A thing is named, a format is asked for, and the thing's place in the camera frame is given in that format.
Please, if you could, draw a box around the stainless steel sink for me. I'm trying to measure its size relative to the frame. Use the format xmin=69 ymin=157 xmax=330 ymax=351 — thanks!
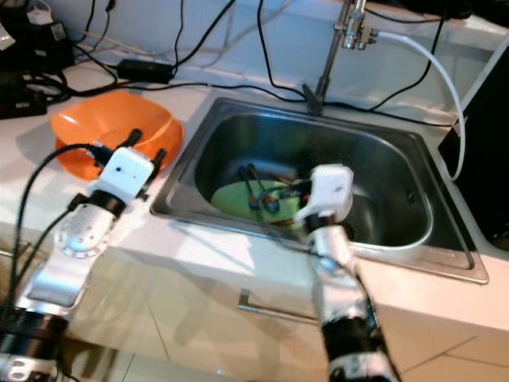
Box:
xmin=150 ymin=97 xmax=490 ymax=286

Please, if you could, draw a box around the black power adapter brick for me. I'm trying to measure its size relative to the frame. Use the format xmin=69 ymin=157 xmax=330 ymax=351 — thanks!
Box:
xmin=117 ymin=58 xmax=174 ymax=83

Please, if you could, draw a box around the green plate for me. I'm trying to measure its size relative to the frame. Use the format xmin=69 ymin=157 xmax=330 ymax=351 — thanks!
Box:
xmin=211 ymin=177 xmax=311 ymax=232

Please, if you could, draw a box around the white kitchen cabinet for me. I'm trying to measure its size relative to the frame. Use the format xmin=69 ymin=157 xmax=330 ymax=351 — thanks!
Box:
xmin=0 ymin=223 xmax=509 ymax=382

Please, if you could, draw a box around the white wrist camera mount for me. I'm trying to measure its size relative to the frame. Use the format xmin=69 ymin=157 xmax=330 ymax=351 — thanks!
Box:
xmin=97 ymin=147 xmax=160 ymax=206
xmin=294 ymin=163 xmax=356 ymax=228

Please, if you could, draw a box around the orange plastic bowl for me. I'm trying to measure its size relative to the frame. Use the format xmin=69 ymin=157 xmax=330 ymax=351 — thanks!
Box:
xmin=49 ymin=88 xmax=185 ymax=156
xmin=54 ymin=135 xmax=185 ymax=182

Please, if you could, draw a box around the white water hose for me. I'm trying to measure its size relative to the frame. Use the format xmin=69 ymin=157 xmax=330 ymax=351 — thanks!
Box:
xmin=375 ymin=29 xmax=468 ymax=182

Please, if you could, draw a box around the black appliance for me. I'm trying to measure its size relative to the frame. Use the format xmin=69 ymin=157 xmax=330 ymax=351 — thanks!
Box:
xmin=437 ymin=36 xmax=509 ymax=254

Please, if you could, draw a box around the small white adapter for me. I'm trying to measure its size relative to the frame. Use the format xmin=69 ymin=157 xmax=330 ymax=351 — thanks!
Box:
xmin=28 ymin=6 xmax=55 ymax=26

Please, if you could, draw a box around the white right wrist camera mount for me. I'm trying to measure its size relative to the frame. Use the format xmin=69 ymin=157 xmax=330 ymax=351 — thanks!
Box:
xmin=294 ymin=163 xmax=356 ymax=228

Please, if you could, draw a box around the brown wooden utensil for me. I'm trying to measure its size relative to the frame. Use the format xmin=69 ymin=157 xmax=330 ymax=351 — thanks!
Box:
xmin=274 ymin=169 xmax=311 ymax=230

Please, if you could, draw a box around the chrome sink faucet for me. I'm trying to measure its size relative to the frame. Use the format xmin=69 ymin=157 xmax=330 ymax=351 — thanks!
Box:
xmin=302 ymin=0 xmax=381 ymax=114

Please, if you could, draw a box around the black charger box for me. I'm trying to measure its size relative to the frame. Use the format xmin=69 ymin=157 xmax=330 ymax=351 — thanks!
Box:
xmin=0 ymin=6 xmax=76 ymax=74

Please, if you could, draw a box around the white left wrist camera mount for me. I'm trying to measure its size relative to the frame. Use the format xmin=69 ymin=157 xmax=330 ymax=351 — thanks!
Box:
xmin=97 ymin=147 xmax=160 ymax=206

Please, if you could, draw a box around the black power strip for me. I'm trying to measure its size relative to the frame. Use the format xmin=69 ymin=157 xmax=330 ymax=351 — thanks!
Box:
xmin=0 ymin=76 xmax=31 ymax=119

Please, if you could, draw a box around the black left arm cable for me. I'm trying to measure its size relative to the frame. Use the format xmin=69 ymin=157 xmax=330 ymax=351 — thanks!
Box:
xmin=8 ymin=142 xmax=100 ymax=311

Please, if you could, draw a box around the black spoon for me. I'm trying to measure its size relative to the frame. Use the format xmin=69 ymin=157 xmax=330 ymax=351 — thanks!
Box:
xmin=237 ymin=164 xmax=261 ymax=211
xmin=247 ymin=163 xmax=281 ymax=213

